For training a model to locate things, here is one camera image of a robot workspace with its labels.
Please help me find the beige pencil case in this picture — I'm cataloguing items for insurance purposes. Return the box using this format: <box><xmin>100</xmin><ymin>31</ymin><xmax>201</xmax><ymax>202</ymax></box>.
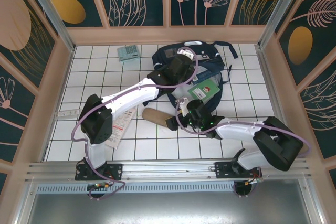
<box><xmin>141</xmin><ymin>107</ymin><xmax>171</xmax><ymax>127</ymax></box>

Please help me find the clear plastic stationery pack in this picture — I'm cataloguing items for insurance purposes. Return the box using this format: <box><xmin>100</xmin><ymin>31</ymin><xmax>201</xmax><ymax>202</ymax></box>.
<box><xmin>104</xmin><ymin>107</ymin><xmax>137</xmax><ymax>149</ymax></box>

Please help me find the green book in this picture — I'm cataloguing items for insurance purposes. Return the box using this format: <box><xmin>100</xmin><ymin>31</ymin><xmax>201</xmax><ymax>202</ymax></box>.
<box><xmin>187</xmin><ymin>78</ymin><xmax>220</xmax><ymax>101</ymax></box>

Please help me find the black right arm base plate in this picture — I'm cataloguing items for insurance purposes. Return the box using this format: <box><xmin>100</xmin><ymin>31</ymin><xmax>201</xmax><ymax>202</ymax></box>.
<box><xmin>214</xmin><ymin>161</ymin><xmax>263</xmax><ymax>182</ymax></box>

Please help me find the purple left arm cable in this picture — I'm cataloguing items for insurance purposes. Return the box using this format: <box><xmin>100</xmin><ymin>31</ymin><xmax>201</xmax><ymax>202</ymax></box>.
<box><xmin>72</xmin><ymin>46</ymin><xmax>199</xmax><ymax>201</ymax></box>

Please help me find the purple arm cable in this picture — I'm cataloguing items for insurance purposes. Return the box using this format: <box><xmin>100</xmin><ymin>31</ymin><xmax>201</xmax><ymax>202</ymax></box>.
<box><xmin>72</xmin><ymin>46</ymin><xmax>199</xmax><ymax>201</ymax></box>
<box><xmin>175</xmin><ymin>98</ymin><xmax>313</xmax><ymax>198</ymax></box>

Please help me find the navy blue backpack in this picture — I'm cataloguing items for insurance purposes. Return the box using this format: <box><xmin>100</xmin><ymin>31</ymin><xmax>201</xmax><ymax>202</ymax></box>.
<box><xmin>151</xmin><ymin>40</ymin><xmax>239</xmax><ymax>114</ymax></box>

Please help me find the aluminium corner post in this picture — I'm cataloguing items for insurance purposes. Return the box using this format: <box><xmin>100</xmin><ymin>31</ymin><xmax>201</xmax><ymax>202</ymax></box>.
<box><xmin>258</xmin><ymin>0</ymin><xmax>312</xmax><ymax>49</ymax></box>
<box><xmin>22</xmin><ymin>0</ymin><xmax>77</xmax><ymax>53</ymax></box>

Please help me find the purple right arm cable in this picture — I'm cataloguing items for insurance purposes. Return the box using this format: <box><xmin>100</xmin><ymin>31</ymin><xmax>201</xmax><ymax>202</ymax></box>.
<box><xmin>175</xmin><ymin>98</ymin><xmax>313</xmax><ymax>198</ymax></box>

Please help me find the perforated metal cable tray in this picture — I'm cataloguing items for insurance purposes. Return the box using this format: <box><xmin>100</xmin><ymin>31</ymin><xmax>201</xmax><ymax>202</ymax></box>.
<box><xmin>35</xmin><ymin>184</ymin><xmax>302</xmax><ymax>195</ymax></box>

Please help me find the mint green calculator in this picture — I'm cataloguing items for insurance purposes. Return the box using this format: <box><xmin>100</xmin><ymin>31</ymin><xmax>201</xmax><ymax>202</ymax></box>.
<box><xmin>117</xmin><ymin>45</ymin><xmax>140</xmax><ymax>63</ymax></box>

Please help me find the grey metal sheet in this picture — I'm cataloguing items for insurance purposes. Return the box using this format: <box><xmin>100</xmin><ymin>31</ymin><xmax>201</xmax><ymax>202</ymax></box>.
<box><xmin>25</xmin><ymin>191</ymin><xmax>320</xmax><ymax>224</ymax></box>

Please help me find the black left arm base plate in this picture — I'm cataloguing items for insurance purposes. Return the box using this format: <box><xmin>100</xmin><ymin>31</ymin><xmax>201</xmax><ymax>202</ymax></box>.
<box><xmin>75</xmin><ymin>163</ymin><xmax>124</xmax><ymax>182</ymax></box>

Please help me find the aluminium mounting rail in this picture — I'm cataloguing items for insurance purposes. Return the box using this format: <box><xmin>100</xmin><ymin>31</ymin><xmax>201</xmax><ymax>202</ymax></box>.
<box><xmin>25</xmin><ymin>157</ymin><xmax>312</xmax><ymax>183</ymax></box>

